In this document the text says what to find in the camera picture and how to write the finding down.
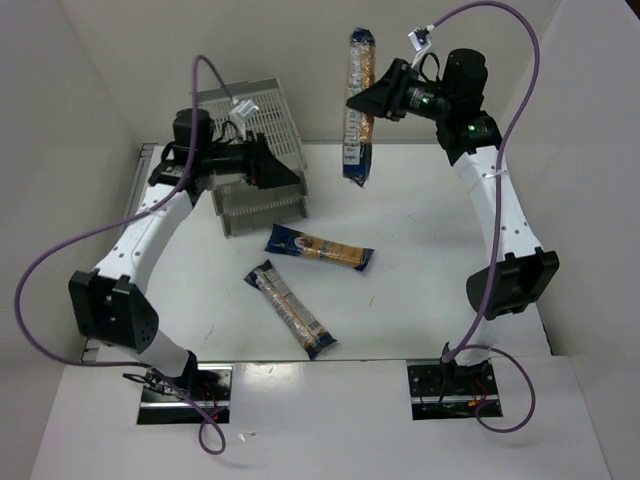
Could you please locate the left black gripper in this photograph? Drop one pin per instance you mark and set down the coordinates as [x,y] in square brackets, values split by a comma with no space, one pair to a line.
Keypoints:
[258,161]

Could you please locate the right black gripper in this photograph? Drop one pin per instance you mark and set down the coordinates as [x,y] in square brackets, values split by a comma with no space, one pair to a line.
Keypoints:
[397,92]

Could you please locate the blue orange spaghetti bag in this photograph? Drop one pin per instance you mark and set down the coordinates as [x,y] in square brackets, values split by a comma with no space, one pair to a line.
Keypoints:
[357,123]
[286,241]

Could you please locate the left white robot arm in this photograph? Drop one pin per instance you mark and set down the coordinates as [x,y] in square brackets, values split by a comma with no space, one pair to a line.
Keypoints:
[172,192]

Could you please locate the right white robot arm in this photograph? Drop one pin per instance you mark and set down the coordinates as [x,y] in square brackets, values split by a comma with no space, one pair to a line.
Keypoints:
[519,268]

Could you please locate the grey stacked tray shelf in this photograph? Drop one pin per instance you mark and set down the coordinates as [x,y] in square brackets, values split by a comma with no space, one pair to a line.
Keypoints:
[243,208]

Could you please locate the blue silver spaghetti bag front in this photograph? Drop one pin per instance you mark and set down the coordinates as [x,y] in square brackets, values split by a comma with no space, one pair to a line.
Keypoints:
[310,334]

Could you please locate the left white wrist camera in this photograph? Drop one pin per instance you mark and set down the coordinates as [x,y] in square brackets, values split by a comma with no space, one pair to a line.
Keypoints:
[243,110]

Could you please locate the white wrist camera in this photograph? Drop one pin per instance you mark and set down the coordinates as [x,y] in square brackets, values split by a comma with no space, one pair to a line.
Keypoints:
[420,38]
[243,110]

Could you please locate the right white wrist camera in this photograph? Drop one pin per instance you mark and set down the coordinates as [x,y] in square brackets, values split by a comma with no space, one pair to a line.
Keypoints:
[420,38]

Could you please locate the aluminium frame rail left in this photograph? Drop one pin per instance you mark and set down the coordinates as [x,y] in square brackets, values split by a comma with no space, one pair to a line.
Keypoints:
[117,240]

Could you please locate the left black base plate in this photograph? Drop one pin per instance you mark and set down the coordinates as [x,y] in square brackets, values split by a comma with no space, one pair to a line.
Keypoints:
[160,406]

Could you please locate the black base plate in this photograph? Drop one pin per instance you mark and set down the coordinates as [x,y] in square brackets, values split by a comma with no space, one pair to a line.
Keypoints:
[447,391]
[160,406]

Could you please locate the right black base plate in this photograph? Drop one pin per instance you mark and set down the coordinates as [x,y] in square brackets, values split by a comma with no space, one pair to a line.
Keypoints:
[447,391]

